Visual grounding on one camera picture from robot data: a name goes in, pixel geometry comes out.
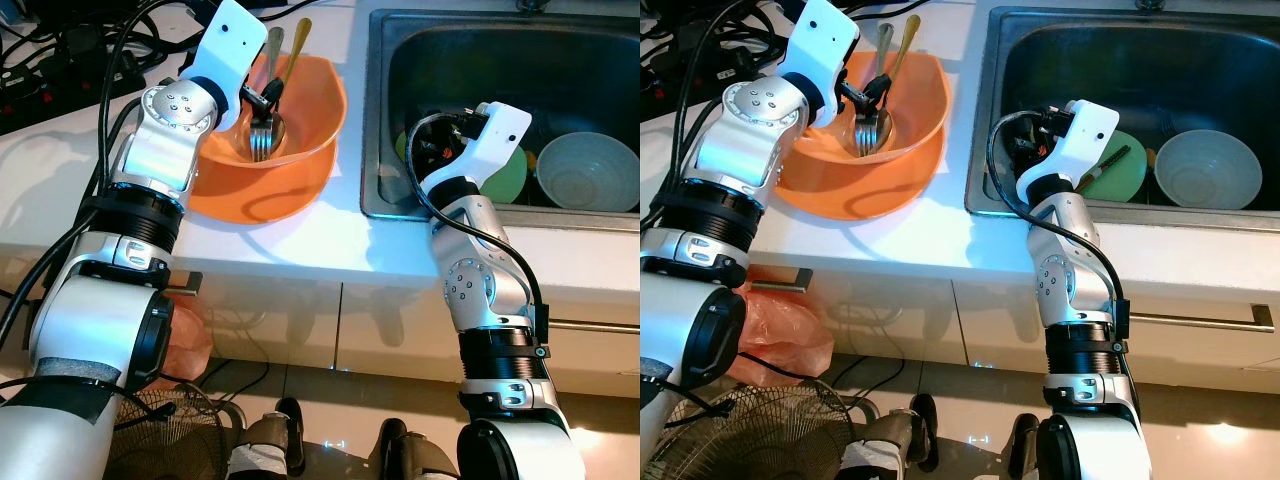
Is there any orange plastic bowl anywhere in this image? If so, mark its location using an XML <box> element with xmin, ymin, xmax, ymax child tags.
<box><xmin>790</xmin><ymin>50</ymin><xmax>951</xmax><ymax>181</ymax></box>
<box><xmin>200</xmin><ymin>55</ymin><xmax>348</xmax><ymax>186</ymax></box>

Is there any metal spoon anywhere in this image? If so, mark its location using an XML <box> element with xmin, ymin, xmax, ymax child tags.
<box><xmin>270</xmin><ymin>17</ymin><xmax>313</xmax><ymax>151</ymax></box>
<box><xmin>880</xmin><ymin>12</ymin><xmax>923</xmax><ymax>146</ymax></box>

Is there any dark green-patterned chopstick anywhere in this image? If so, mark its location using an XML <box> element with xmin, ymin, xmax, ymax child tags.
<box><xmin>1075</xmin><ymin>145</ymin><xmax>1133</xmax><ymax>193</ymax></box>

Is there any orange plastic plate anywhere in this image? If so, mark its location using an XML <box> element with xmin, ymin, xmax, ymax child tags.
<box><xmin>775</xmin><ymin>135</ymin><xmax>946</xmax><ymax>221</ymax></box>
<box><xmin>188</xmin><ymin>140</ymin><xmax>338</xmax><ymax>225</ymax></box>

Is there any white kitchen base cabinet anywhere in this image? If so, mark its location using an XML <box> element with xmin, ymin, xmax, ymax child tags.
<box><xmin>150</xmin><ymin>265</ymin><xmax>641</xmax><ymax>376</ymax></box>
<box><xmin>740</xmin><ymin>265</ymin><xmax>1280</xmax><ymax>376</ymax></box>

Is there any green plate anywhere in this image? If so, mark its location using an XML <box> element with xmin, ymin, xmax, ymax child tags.
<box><xmin>395</xmin><ymin>130</ymin><xmax>529</xmax><ymax>206</ymax></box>
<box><xmin>1075</xmin><ymin>130</ymin><xmax>1149</xmax><ymax>204</ymax></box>

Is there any stainless steel sink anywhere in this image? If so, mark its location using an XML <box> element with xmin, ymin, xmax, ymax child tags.
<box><xmin>361</xmin><ymin>8</ymin><xmax>641</xmax><ymax>223</ymax></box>
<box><xmin>965</xmin><ymin>5</ymin><xmax>1280</xmax><ymax>231</ymax></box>

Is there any grey bowl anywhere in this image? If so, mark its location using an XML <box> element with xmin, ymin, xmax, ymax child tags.
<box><xmin>535</xmin><ymin>132</ymin><xmax>641</xmax><ymax>213</ymax></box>
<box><xmin>1155</xmin><ymin>128</ymin><xmax>1264</xmax><ymax>211</ymax></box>

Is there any black power strip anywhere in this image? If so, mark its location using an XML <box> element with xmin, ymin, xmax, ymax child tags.
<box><xmin>0</xmin><ymin>60</ymin><xmax>121</xmax><ymax>136</ymax></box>
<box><xmin>640</xmin><ymin>45</ymin><xmax>706</xmax><ymax>106</ymax></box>

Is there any robot right leg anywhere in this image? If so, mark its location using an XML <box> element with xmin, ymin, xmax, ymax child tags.
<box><xmin>372</xmin><ymin>418</ymin><xmax>461</xmax><ymax>480</ymax></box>
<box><xmin>1005</xmin><ymin>412</ymin><xmax>1051</xmax><ymax>480</ymax></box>

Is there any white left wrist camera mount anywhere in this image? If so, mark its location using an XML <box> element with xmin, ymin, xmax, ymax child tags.
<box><xmin>775</xmin><ymin>0</ymin><xmax>861</xmax><ymax>101</ymax></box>
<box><xmin>183</xmin><ymin>0</ymin><xmax>269</xmax><ymax>104</ymax></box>

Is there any wire guard floor fan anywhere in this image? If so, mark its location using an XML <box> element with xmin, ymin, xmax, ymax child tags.
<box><xmin>645</xmin><ymin>378</ymin><xmax>881</xmax><ymax>480</ymax></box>
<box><xmin>100</xmin><ymin>380</ymin><xmax>236</xmax><ymax>480</ymax></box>

